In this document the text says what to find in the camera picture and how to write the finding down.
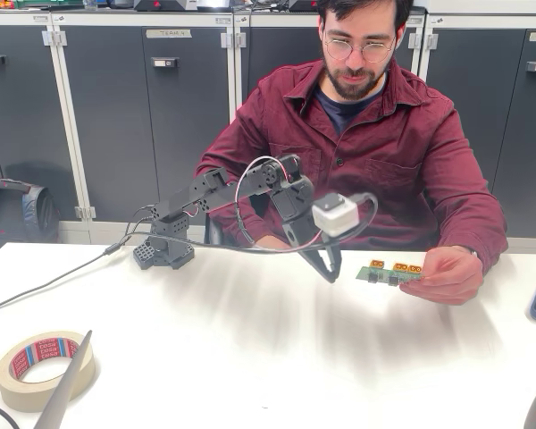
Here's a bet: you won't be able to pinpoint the grey pointed stick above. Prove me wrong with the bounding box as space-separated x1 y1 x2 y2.
32 329 94 429

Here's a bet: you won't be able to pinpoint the grey cabinet without label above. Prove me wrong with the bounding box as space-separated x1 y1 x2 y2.
0 12 86 245

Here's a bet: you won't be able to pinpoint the green box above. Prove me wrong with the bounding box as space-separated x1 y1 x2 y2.
12 0 84 10

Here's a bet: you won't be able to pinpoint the person's left forearm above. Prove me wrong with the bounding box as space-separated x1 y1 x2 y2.
432 178 509 278

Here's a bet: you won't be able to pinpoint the dark grey backpack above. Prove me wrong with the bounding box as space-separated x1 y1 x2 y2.
0 177 63 265

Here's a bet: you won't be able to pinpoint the green circuit board orange connectors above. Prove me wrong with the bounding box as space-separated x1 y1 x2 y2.
356 258 426 288

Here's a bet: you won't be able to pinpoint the person's left hand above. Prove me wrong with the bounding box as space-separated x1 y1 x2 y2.
398 245 485 307

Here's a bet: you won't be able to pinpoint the black camera cable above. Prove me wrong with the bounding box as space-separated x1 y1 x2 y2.
0 191 380 315

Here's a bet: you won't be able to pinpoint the grey cabinet with cropped label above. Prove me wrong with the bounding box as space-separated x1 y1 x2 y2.
422 13 536 254

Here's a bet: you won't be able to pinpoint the thick black cable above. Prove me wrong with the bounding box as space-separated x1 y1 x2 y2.
0 399 21 429

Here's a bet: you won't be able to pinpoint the person's right hand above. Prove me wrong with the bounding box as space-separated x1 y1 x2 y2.
253 236 292 251

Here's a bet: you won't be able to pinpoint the grey cabinet labelled team 4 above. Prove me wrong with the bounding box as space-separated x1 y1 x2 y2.
51 12 237 246

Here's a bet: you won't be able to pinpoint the beige masking tape roll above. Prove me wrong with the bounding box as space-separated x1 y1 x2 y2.
0 330 97 413

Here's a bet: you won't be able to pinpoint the black device with red logo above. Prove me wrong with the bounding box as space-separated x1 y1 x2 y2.
133 0 200 13

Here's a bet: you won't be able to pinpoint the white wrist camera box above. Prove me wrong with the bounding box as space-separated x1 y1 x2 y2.
311 192 356 238

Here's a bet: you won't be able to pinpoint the round wire-rimmed eyeglasses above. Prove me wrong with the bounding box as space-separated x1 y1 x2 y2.
322 35 397 64

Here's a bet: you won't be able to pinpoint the person's right forearm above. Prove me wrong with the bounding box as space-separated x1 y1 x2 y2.
195 129 269 242

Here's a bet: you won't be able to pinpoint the man in maroon shirt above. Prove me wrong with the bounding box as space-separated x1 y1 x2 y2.
195 0 509 278

